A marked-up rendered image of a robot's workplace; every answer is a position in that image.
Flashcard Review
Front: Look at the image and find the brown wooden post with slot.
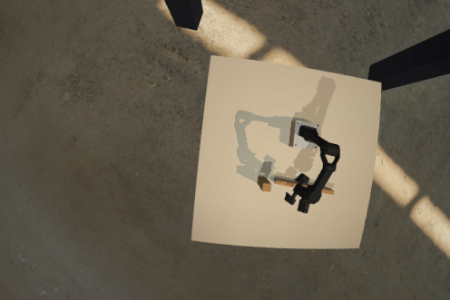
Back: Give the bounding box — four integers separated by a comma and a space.
257, 176, 271, 192

